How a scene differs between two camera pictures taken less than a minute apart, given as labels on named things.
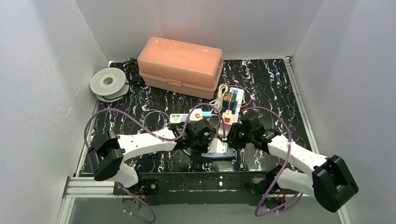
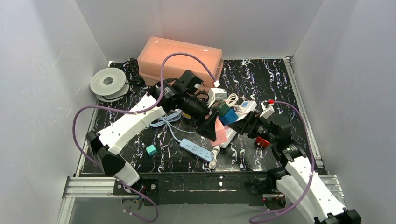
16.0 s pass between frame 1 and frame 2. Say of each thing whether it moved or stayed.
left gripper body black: moved
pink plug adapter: moved
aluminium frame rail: stayed
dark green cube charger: moved
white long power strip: moved
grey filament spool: stayed
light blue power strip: moved
